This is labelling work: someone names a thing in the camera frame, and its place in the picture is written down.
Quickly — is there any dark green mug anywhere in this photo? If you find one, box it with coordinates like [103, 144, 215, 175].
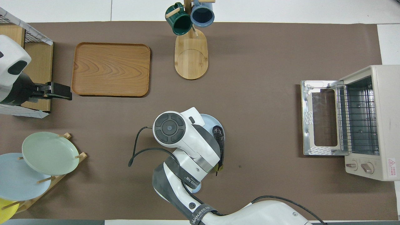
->
[165, 2, 193, 36]

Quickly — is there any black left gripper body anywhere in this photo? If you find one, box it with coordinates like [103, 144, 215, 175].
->
[14, 74, 48, 105]

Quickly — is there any glass oven door with handle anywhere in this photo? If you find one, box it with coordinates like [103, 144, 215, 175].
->
[301, 80, 349, 156]

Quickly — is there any blue mug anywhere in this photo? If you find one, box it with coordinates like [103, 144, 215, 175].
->
[190, 0, 215, 28]

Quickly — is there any two-tier wooden shelf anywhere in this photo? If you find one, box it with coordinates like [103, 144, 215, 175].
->
[0, 24, 53, 112]

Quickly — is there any small light blue plate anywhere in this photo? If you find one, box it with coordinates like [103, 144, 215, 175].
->
[199, 114, 225, 143]

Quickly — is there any white marbled side panel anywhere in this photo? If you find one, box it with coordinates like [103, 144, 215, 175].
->
[0, 105, 50, 118]

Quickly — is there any white toaster oven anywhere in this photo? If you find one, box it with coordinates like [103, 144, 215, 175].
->
[301, 65, 400, 182]

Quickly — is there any light blue racked plate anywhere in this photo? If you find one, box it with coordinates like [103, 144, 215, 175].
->
[0, 152, 52, 201]

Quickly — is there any wooden plate rack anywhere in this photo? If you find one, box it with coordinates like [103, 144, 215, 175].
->
[14, 133, 87, 214]

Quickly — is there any light green plate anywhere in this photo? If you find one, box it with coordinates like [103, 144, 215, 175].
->
[22, 132, 80, 175]

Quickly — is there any brown table mat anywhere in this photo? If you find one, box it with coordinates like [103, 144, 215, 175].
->
[0, 21, 396, 221]

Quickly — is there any yellow plate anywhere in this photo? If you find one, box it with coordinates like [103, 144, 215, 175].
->
[0, 197, 20, 222]

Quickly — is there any metal oven wire rack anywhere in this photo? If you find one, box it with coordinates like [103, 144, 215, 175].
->
[336, 84, 379, 154]

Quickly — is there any wooden mug tree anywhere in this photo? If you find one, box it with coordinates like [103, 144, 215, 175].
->
[166, 0, 216, 80]

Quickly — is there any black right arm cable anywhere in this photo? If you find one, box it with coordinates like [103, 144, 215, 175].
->
[128, 126, 328, 225]

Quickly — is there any rectangular wooden tray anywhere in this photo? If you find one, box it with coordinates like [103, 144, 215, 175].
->
[71, 42, 151, 97]

